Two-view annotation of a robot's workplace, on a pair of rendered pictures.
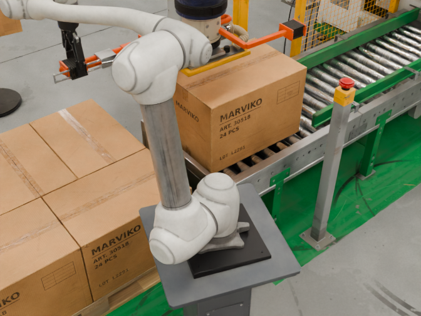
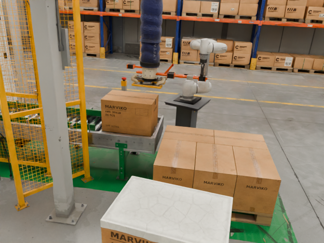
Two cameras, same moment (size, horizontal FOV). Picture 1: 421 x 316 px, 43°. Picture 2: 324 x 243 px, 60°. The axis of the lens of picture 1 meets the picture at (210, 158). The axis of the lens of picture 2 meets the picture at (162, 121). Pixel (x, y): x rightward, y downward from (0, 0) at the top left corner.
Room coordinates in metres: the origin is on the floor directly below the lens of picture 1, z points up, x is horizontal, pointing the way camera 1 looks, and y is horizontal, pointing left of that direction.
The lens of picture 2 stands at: (4.26, 2.44, 1.99)
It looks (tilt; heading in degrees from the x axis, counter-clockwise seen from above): 23 degrees down; 226
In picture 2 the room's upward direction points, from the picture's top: 3 degrees clockwise
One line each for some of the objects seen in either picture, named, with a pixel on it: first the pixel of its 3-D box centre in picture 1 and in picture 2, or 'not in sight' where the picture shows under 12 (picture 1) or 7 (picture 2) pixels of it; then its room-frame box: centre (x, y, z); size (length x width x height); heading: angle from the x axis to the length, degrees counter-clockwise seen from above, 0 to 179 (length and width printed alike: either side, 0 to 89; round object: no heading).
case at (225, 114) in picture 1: (233, 103); (130, 112); (2.31, -0.12, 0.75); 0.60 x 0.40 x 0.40; 127
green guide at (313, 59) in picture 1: (341, 42); (30, 122); (3.24, -0.88, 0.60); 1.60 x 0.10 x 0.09; 128
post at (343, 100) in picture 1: (329, 171); (124, 114); (2.05, -0.61, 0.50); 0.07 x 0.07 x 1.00; 38
